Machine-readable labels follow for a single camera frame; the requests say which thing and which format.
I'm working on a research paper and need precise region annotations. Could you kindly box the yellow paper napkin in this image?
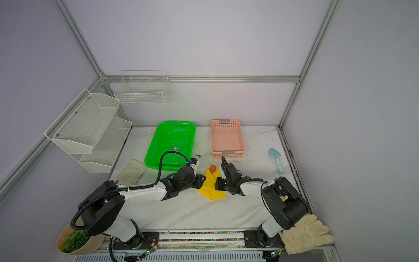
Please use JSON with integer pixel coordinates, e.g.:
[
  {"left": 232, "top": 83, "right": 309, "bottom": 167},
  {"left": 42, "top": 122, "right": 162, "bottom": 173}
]
[{"left": 197, "top": 168, "right": 226, "bottom": 201}]

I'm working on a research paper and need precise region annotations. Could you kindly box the pink plastic basket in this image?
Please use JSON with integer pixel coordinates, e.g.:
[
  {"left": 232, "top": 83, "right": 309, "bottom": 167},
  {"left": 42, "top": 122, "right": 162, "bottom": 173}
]
[{"left": 211, "top": 119, "right": 246, "bottom": 159}]

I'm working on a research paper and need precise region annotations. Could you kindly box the green plastic basket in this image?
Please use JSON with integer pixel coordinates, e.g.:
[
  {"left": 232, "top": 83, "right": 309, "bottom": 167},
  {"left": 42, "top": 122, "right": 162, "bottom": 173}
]
[{"left": 145, "top": 121, "right": 196, "bottom": 171}]

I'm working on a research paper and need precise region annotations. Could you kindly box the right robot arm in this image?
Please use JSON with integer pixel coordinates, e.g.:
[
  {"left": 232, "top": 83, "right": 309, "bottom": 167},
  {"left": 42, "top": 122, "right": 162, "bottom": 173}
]
[{"left": 215, "top": 159, "right": 309, "bottom": 248}]

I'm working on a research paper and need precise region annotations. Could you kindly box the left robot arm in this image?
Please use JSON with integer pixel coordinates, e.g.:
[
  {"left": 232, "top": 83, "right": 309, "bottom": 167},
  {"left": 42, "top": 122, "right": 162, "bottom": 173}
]
[{"left": 70, "top": 158, "right": 206, "bottom": 254}]

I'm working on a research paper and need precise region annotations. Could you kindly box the light blue garden trowel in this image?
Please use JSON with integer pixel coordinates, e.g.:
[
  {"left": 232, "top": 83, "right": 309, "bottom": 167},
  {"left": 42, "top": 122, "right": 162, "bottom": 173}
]
[{"left": 268, "top": 148, "right": 284, "bottom": 174}]

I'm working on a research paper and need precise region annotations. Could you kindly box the cream work glove right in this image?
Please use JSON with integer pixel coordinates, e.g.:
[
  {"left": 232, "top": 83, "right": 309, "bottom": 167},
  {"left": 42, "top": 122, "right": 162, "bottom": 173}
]
[{"left": 282, "top": 214, "right": 336, "bottom": 255}]

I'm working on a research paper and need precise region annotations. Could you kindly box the white mesh two-tier shelf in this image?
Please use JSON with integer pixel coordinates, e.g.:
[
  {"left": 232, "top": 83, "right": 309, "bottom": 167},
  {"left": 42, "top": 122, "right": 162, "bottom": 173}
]
[{"left": 44, "top": 89, "right": 132, "bottom": 173}]

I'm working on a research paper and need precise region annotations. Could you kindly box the paper bag with greens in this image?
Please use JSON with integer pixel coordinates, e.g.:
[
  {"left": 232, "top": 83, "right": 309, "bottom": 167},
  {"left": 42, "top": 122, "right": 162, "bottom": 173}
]
[{"left": 56, "top": 225, "right": 105, "bottom": 255}]

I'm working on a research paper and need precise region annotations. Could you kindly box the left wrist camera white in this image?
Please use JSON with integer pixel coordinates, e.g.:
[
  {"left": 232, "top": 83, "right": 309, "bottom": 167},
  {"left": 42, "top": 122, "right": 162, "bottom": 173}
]
[{"left": 189, "top": 158, "right": 200, "bottom": 175}]

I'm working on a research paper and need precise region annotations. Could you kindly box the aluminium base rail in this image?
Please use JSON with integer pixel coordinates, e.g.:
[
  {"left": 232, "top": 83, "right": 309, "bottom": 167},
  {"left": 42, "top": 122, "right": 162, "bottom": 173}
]
[{"left": 113, "top": 228, "right": 284, "bottom": 252}]

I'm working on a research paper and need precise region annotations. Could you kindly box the white wire basket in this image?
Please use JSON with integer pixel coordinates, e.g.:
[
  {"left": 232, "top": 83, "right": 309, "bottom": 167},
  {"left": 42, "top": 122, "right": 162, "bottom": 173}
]
[{"left": 114, "top": 71, "right": 170, "bottom": 106}]

